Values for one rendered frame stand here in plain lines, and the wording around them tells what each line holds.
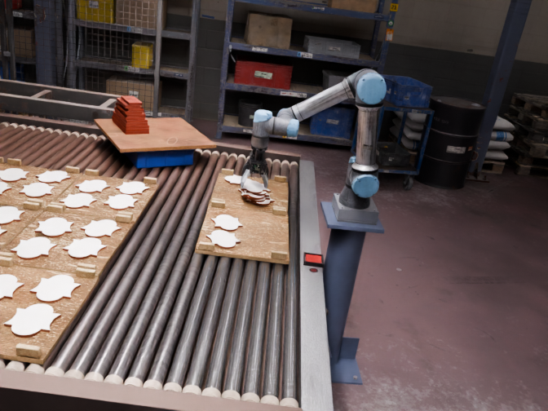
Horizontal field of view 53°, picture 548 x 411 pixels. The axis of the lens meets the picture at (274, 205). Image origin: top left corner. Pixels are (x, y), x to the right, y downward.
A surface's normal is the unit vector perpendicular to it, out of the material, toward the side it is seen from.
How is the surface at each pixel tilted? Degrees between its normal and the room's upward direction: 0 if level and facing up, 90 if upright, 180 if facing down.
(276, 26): 94
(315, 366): 0
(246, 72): 90
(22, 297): 0
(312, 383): 0
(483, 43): 90
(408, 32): 90
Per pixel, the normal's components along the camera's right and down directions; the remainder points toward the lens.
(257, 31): 0.26, 0.33
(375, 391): 0.13, -0.91
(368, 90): -0.01, 0.29
